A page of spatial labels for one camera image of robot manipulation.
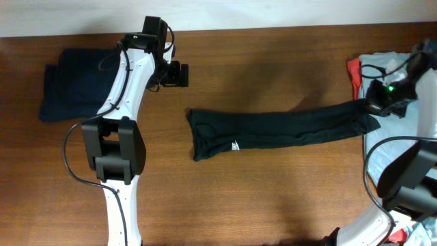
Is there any dark green t-shirt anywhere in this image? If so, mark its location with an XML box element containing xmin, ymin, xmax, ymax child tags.
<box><xmin>186</xmin><ymin>100</ymin><xmax>380</xmax><ymax>161</ymax></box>

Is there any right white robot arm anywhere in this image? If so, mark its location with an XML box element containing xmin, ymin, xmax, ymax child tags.
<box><xmin>320</xmin><ymin>40</ymin><xmax>436</xmax><ymax>245</ymax></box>

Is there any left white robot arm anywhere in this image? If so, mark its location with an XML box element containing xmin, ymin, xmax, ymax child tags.
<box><xmin>81</xmin><ymin>33</ymin><xmax>182</xmax><ymax>245</ymax></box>

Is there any light blue t-shirt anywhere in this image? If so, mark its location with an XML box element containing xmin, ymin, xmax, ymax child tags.
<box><xmin>358</xmin><ymin>51</ymin><xmax>437</xmax><ymax>246</ymax></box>

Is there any folded navy blue garment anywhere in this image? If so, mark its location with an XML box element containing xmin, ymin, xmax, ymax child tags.
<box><xmin>39</xmin><ymin>48</ymin><xmax>119</xmax><ymax>122</ymax></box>

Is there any red garment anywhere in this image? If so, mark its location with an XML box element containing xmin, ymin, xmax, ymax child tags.
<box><xmin>347</xmin><ymin>58</ymin><xmax>407</xmax><ymax>245</ymax></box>

